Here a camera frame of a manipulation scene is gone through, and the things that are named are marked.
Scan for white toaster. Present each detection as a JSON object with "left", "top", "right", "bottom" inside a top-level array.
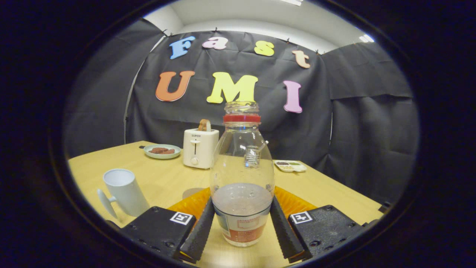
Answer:
[{"left": 183, "top": 128, "right": 220, "bottom": 170}]

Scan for small metal wire basket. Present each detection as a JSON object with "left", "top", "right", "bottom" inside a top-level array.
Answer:
[{"left": 244, "top": 141, "right": 269, "bottom": 170}]

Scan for wooden table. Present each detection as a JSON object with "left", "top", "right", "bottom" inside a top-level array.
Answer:
[{"left": 67, "top": 140, "right": 385, "bottom": 268}]

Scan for white cup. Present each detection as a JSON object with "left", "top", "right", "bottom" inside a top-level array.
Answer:
[{"left": 97, "top": 169, "right": 150, "bottom": 220}]

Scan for round brown coaster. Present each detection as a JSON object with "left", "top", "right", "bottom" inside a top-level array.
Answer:
[{"left": 182, "top": 188, "right": 206, "bottom": 200}]

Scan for white divided condiment dish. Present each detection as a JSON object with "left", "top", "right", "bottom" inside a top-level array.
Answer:
[{"left": 274, "top": 160, "right": 308, "bottom": 173}]

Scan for pale green plate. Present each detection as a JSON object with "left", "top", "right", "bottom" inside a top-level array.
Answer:
[{"left": 143, "top": 144, "right": 181, "bottom": 160}]

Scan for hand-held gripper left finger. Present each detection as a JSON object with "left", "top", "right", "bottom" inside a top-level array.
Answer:
[{"left": 106, "top": 187, "right": 216, "bottom": 265}]

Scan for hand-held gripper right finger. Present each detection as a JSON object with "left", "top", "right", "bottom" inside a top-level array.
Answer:
[{"left": 271, "top": 186, "right": 380, "bottom": 264}]

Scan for clear plastic juice bottle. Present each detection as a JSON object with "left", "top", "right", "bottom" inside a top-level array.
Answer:
[{"left": 209, "top": 101, "right": 276, "bottom": 247}]

